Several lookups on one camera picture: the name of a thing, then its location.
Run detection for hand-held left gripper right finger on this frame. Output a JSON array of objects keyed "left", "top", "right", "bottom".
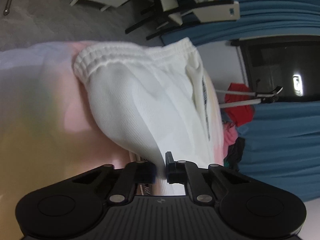
[{"left": 165, "top": 151, "right": 253, "bottom": 204}]

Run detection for metal pole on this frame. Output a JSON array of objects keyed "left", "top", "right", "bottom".
[{"left": 2, "top": 0, "right": 18, "bottom": 16}]

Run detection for blue curtain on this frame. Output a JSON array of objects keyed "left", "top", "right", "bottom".
[{"left": 161, "top": 0, "right": 320, "bottom": 202}]

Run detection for white table with black legs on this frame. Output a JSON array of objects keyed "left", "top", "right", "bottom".
[{"left": 125, "top": 0, "right": 241, "bottom": 40}]

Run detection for black monitor screen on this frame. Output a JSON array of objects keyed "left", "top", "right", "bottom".
[{"left": 231, "top": 35, "right": 320, "bottom": 103}]

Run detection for pile of mixed clothes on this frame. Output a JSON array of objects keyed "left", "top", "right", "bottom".
[{"left": 221, "top": 119, "right": 246, "bottom": 172}]

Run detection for pastel rainbow blanket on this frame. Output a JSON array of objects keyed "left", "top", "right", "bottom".
[{"left": 0, "top": 40, "right": 223, "bottom": 200}]

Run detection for red garment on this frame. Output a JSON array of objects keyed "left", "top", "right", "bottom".
[{"left": 224, "top": 82, "right": 254, "bottom": 127}]

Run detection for white pants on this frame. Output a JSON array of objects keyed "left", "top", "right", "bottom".
[{"left": 73, "top": 37, "right": 215, "bottom": 197}]

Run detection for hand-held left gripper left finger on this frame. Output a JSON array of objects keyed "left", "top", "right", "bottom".
[{"left": 68, "top": 161, "right": 157, "bottom": 205}]

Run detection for white clothes rack pole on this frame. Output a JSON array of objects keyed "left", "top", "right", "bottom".
[{"left": 214, "top": 79, "right": 284, "bottom": 108}]

